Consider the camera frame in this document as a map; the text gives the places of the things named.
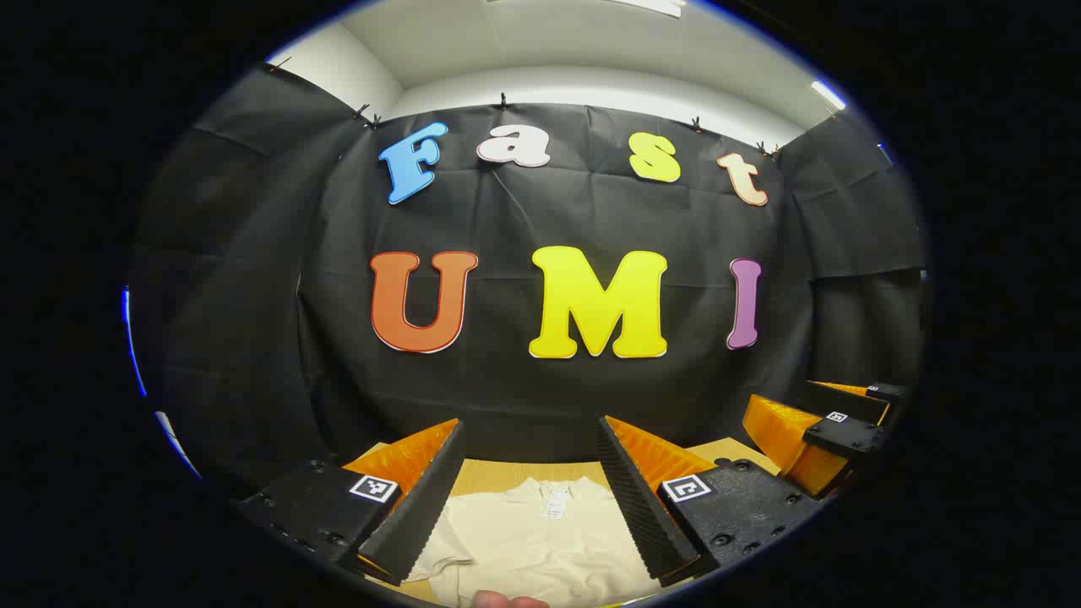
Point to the ceiling light strip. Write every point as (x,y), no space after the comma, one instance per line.
(828,94)
(654,7)

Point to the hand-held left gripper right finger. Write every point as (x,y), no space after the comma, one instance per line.
(638,498)

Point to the black backdrop cloth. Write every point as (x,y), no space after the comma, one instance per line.
(507,219)

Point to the row of black cloth clips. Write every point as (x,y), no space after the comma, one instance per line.
(502,103)

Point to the cream white sweater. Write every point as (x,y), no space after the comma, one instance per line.
(540,549)

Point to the white side desk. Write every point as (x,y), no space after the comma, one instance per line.
(174,441)

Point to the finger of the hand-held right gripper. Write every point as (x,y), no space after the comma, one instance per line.
(844,401)
(844,435)

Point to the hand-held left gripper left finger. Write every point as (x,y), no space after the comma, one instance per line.
(422,498)

